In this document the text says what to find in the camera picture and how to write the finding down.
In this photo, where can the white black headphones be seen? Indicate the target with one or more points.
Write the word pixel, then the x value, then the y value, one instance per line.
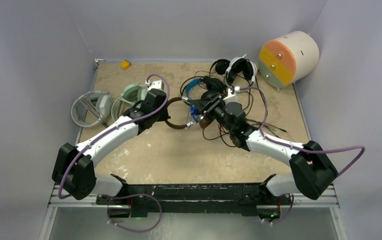
pixel 240 65

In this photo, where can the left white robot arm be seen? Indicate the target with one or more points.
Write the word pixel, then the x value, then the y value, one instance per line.
pixel 74 167

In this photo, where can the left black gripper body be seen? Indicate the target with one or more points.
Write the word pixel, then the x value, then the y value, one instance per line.
pixel 163 115

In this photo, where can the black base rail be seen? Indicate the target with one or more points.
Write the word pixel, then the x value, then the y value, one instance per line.
pixel 246 199

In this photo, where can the small yellow block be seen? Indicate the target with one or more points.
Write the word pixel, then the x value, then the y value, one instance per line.
pixel 125 64

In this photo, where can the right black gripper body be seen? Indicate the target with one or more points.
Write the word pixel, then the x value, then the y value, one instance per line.
pixel 218 113

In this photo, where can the small black on-ear headphones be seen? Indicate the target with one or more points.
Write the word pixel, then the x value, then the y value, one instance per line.
pixel 220 66

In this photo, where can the white grey headphones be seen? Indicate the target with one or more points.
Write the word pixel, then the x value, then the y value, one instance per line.
pixel 98 103

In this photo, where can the black blue headphones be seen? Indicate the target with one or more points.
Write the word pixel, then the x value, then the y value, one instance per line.
pixel 212 85

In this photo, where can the round pastel drawer cabinet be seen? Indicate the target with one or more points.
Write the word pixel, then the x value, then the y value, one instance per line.
pixel 287 59

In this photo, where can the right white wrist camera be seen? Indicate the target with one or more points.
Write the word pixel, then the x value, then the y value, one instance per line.
pixel 231 96

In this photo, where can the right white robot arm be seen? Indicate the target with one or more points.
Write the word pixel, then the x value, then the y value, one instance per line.
pixel 311 170

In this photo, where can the mint green headphones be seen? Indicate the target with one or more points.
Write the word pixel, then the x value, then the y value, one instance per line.
pixel 131 94

